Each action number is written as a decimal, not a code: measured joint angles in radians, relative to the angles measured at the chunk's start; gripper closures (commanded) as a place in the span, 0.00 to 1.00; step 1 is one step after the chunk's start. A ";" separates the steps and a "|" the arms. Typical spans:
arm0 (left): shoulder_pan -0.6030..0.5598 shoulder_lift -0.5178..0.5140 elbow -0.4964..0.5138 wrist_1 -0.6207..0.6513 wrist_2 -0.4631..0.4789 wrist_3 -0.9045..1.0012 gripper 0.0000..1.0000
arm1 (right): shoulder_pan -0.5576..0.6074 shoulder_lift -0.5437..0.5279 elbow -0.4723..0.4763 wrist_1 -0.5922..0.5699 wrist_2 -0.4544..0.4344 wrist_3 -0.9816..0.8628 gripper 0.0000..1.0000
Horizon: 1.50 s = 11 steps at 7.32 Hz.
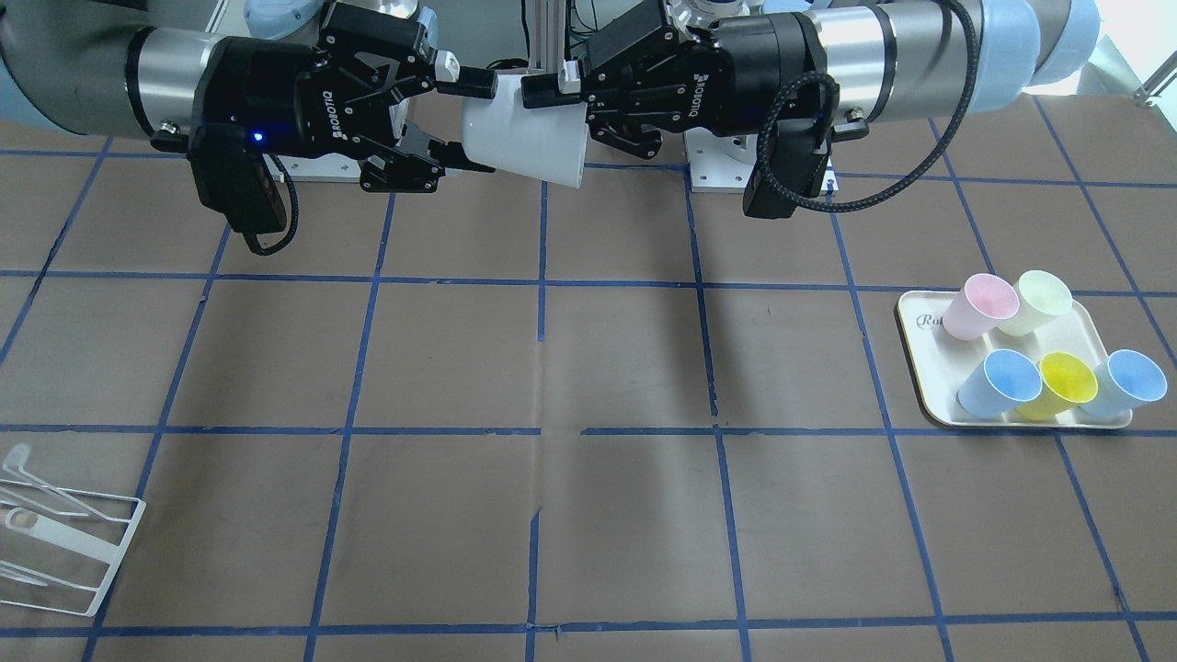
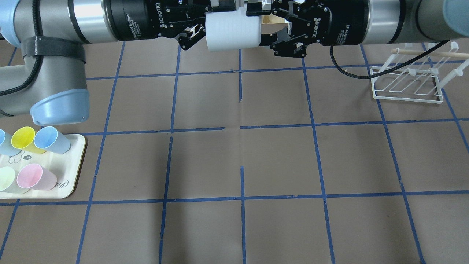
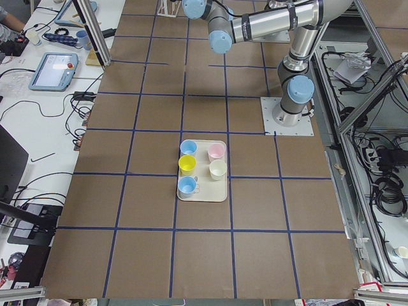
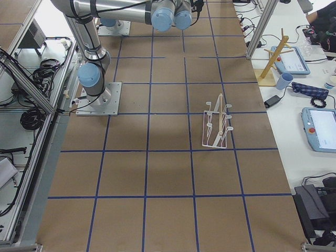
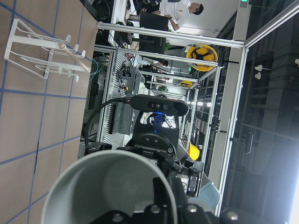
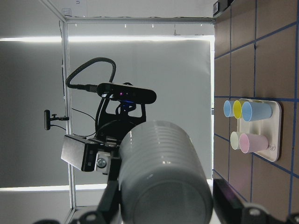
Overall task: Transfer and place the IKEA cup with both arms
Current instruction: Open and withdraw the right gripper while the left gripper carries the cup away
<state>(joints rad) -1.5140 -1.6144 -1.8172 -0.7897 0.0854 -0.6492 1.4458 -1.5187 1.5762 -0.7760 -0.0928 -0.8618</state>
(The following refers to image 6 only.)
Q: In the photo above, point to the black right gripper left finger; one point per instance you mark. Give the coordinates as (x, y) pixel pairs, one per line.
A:
(109, 203)

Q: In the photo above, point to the pink plastic cup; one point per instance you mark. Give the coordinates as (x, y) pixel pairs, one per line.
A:
(252, 143)

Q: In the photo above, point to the white ribbed plastic cup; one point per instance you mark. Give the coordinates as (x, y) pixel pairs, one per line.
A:
(161, 178)

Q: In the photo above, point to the cream plastic tray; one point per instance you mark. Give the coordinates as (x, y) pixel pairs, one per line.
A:
(270, 128)

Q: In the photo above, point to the yellow plastic cup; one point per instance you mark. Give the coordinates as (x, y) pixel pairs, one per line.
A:
(237, 109)

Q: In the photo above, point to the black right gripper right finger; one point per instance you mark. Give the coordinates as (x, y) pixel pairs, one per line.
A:
(230, 210)

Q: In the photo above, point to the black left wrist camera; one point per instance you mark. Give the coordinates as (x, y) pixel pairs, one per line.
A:
(126, 93)

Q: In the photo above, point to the pale green plastic cup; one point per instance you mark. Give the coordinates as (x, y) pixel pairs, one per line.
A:
(234, 140)

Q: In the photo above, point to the light blue plastic cup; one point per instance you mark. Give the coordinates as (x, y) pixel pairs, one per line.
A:
(228, 108)

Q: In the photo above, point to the black external camera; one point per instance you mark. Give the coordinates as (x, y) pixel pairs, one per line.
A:
(48, 118)

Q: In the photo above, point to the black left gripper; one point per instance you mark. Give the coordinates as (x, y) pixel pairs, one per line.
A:
(101, 153)

